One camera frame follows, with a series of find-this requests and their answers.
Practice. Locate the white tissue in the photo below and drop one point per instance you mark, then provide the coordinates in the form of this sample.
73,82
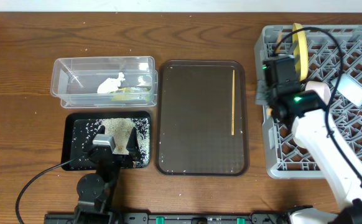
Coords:
111,85

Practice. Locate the dark brown serving tray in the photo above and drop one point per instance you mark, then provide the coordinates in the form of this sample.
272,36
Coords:
194,119

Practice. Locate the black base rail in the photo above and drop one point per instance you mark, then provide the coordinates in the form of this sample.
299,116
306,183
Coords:
144,218

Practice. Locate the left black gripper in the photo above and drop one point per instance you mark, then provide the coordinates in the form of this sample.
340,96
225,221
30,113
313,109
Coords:
114,154

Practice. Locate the green yellow snack wrapper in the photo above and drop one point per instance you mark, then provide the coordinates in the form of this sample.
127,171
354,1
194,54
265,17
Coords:
131,93

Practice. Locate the grey dishwasher rack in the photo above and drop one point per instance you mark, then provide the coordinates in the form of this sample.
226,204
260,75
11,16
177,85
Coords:
285,159

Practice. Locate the light blue bowl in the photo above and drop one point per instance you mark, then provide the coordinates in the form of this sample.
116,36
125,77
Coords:
350,88

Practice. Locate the pile of rice grains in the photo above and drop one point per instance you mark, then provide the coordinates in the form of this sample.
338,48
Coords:
120,128

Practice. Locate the pink white bowl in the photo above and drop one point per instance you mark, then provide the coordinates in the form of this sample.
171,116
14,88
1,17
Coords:
322,89

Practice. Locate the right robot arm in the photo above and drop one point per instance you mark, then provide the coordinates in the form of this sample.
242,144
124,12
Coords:
307,116

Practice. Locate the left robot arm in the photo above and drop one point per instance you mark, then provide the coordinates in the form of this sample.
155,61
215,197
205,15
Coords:
96,190

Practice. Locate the clear plastic waste bin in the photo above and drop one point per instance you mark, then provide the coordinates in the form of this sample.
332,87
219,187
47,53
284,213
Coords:
76,80

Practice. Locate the wooden chopstick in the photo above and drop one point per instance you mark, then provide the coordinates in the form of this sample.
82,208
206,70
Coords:
232,103
279,38

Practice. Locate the black plastic tray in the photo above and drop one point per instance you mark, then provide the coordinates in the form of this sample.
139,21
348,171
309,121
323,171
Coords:
69,122

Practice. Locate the yellow round plate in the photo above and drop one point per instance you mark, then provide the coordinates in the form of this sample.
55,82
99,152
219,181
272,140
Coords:
300,52

